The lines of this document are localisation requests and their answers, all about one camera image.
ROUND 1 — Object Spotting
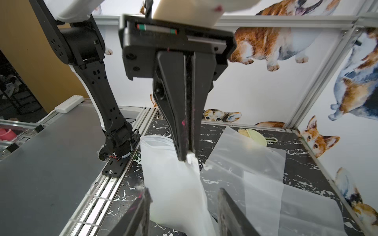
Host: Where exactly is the frosted zip-top bag front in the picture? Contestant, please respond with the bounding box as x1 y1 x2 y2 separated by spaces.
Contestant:
140 136 219 236

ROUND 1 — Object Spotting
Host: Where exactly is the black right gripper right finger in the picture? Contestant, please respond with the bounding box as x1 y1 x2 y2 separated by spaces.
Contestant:
218 188 260 236

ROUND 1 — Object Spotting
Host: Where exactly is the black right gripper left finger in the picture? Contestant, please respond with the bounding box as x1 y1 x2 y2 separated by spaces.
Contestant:
108 188 152 236

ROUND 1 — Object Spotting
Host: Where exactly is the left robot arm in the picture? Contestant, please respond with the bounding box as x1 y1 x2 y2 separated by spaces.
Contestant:
30 1 236 162

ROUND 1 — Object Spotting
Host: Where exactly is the white power strip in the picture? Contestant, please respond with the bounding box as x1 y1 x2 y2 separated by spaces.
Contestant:
55 95 84 114

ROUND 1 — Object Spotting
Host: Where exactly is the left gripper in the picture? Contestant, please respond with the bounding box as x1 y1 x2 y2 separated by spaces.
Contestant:
119 15 236 161

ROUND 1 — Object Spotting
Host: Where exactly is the frosted zip-top bag rear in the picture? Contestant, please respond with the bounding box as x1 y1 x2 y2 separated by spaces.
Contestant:
200 127 285 236

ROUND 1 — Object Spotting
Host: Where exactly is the aluminium frame post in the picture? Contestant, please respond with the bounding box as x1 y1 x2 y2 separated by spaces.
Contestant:
284 12 378 129

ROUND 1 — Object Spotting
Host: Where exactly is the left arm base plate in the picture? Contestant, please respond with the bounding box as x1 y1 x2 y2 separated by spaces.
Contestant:
101 143 139 178

